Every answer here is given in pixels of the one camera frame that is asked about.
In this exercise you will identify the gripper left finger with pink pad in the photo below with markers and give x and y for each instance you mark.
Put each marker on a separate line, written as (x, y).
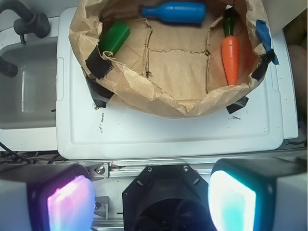
(46, 198)

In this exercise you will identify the white plastic lid tray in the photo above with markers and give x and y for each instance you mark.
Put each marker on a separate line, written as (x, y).
(115, 132)

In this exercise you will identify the blue plastic bottle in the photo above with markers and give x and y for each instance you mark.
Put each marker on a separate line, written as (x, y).
(177, 12)

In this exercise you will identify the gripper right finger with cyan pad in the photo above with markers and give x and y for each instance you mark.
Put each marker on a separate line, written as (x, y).
(267, 194)

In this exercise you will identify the orange toy carrot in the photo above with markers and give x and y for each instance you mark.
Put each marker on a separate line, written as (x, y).
(230, 51)

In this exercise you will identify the dark grey toy faucet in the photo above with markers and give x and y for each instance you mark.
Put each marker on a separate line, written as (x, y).
(29, 22)

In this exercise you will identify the blue masking tape strip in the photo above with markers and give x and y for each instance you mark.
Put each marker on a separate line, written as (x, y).
(263, 34)

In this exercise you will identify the black tape piece right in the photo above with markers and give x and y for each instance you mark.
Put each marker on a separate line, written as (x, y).
(241, 103)

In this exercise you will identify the black octagonal mount plate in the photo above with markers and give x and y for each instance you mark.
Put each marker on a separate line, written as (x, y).
(167, 198)

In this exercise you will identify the black tape piece left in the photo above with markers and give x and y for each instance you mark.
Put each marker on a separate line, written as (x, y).
(99, 68)

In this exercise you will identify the black tape piece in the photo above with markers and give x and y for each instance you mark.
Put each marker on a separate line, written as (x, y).
(241, 103)
(99, 68)

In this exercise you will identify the green plastic cylinder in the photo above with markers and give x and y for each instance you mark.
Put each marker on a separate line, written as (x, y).
(114, 38)

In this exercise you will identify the brown paper bag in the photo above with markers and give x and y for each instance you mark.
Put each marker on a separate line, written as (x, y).
(171, 70)

